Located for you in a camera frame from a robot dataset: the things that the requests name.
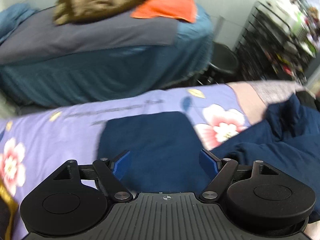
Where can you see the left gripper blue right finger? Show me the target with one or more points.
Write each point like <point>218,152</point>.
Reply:
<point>221,173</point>

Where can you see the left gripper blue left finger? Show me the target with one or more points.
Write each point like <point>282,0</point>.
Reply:
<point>109,174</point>

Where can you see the navy blue jacket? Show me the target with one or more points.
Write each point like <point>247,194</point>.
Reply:
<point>165,147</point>

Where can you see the lilac floral bed sheet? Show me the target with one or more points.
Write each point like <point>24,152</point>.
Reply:
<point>52,137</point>

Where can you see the black quilted jacket yellow lining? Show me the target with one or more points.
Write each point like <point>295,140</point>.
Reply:
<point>8,211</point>

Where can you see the black round stool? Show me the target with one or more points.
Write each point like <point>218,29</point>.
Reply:
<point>223,67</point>

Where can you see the black storage rack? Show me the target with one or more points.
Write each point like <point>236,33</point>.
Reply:
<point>280,41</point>

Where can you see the olive brown fleece jacket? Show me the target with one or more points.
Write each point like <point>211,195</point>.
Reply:
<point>87,11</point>

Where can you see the orange cloth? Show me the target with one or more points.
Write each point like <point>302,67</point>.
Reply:
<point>185,10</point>

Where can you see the light blue quilt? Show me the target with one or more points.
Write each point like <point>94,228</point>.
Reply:
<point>12,17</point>

